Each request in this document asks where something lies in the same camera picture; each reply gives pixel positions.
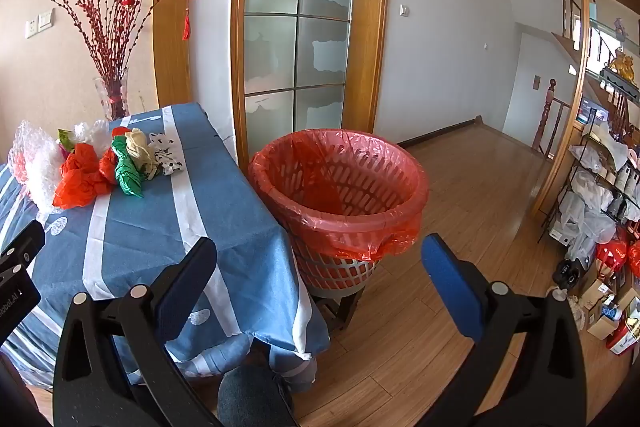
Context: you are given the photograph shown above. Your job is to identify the wooden stool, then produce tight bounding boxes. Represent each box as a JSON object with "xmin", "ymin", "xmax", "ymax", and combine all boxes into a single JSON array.
[{"xmin": 320, "ymin": 284, "xmax": 372, "ymax": 333}]

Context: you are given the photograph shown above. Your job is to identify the blue striped tablecloth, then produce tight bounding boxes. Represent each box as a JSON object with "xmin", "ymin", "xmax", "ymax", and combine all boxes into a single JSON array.
[{"xmin": 0, "ymin": 102, "xmax": 331, "ymax": 390}]

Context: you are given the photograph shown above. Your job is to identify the beige plastic bag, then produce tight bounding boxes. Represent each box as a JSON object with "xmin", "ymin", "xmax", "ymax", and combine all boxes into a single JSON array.
[{"xmin": 125, "ymin": 129, "xmax": 160, "ymax": 180}]

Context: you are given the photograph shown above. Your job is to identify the dark grey cloth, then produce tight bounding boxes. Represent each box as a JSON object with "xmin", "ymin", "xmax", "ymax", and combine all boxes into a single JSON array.
[{"xmin": 217, "ymin": 364, "xmax": 297, "ymax": 427}]

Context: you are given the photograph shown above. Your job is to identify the frosted glass door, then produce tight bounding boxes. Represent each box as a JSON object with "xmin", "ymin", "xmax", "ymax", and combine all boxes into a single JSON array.
[{"xmin": 242, "ymin": 0, "xmax": 358, "ymax": 168}]

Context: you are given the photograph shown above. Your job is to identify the wooden door frame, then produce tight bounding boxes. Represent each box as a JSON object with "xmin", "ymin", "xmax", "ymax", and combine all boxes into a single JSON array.
[{"xmin": 152, "ymin": 0, "xmax": 392, "ymax": 168}]

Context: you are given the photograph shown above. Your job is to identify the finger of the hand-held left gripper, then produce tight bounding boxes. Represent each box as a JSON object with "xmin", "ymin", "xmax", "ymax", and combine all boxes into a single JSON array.
[{"xmin": 0, "ymin": 219, "xmax": 47, "ymax": 280}]

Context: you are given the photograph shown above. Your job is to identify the white black-spotted plastic bag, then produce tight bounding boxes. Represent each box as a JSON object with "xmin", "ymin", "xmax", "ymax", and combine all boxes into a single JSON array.
[{"xmin": 149, "ymin": 132, "xmax": 187, "ymax": 176}]

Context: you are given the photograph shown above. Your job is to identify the red berry branches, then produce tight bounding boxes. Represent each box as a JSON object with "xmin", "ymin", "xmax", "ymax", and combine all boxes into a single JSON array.
[{"xmin": 51, "ymin": 0, "xmax": 173, "ymax": 80}]

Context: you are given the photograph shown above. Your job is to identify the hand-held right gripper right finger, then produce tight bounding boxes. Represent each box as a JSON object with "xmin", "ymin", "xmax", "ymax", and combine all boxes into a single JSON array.
[{"xmin": 415, "ymin": 233, "xmax": 588, "ymax": 427}]

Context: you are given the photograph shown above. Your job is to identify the wooden stair newel post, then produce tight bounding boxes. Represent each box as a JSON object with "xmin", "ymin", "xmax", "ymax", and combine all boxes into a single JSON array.
[{"xmin": 531, "ymin": 78, "xmax": 558, "ymax": 154}]

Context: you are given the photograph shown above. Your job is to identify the golden figurine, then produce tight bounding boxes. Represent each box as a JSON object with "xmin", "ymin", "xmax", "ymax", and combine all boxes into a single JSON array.
[{"xmin": 606, "ymin": 49, "xmax": 640, "ymax": 78}]

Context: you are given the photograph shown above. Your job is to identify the orange-red plastic bag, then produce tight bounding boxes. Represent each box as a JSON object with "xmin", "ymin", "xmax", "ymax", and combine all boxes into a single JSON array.
[{"xmin": 52, "ymin": 142, "xmax": 121, "ymax": 210}]

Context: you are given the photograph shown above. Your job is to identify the red shopping bag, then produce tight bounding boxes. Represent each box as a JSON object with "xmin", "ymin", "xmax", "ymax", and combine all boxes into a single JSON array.
[{"xmin": 594, "ymin": 239, "xmax": 630, "ymax": 280}]

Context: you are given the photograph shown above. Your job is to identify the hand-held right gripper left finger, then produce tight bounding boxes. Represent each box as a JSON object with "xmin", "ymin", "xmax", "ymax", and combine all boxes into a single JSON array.
[{"xmin": 52, "ymin": 236, "xmax": 223, "ymax": 427}]

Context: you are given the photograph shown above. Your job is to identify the clear bubble wrap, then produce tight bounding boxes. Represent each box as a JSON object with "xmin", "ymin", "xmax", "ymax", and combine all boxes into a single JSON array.
[{"xmin": 10, "ymin": 119, "xmax": 66, "ymax": 212}]

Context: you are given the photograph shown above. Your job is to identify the cardboard box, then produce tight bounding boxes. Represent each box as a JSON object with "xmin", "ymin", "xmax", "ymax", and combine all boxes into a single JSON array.
[{"xmin": 582, "ymin": 287, "xmax": 638, "ymax": 340}]

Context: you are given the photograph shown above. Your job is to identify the black shoes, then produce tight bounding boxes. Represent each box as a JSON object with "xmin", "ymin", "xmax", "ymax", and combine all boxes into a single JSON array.
[{"xmin": 552, "ymin": 258, "xmax": 586, "ymax": 284}]

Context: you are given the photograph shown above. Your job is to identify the black metal shelf rack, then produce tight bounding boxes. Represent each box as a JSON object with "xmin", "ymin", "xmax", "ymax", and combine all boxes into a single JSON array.
[{"xmin": 537, "ymin": 69, "xmax": 640, "ymax": 253}]

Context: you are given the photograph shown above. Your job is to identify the glass vase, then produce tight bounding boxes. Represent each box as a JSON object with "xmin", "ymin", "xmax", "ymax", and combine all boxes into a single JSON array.
[{"xmin": 93, "ymin": 68, "xmax": 130, "ymax": 120}]

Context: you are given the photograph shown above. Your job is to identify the red plastic bin liner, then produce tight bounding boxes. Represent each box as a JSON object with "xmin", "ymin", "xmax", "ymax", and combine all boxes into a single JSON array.
[{"xmin": 248, "ymin": 129, "xmax": 430, "ymax": 288}]

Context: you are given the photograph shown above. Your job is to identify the wooden staircase railing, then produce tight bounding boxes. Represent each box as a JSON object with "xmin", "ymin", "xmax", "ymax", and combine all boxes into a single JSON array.
[{"xmin": 560, "ymin": 0, "xmax": 583, "ymax": 42}]

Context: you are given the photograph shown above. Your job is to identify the green plastic bag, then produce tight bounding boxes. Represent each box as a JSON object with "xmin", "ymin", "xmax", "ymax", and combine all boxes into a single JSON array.
[{"xmin": 111, "ymin": 136, "xmax": 147, "ymax": 198}]

